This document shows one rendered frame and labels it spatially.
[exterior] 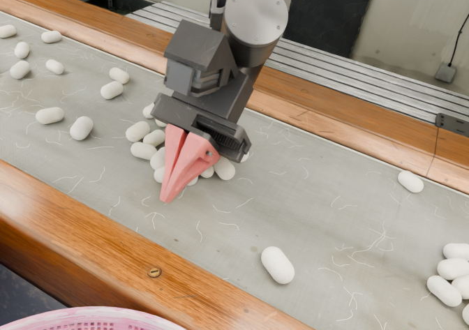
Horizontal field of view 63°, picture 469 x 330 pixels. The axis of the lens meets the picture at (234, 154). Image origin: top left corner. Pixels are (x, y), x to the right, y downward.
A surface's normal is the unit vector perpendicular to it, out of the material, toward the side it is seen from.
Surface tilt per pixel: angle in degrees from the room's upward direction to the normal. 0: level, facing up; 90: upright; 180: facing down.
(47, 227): 0
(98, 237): 0
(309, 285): 0
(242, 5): 45
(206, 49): 41
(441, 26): 89
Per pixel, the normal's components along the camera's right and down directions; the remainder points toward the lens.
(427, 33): -0.42, 0.50
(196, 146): -0.32, 0.08
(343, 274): 0.14, -0.78
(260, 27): 0.11, -0.11
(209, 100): -0.18, -0.26
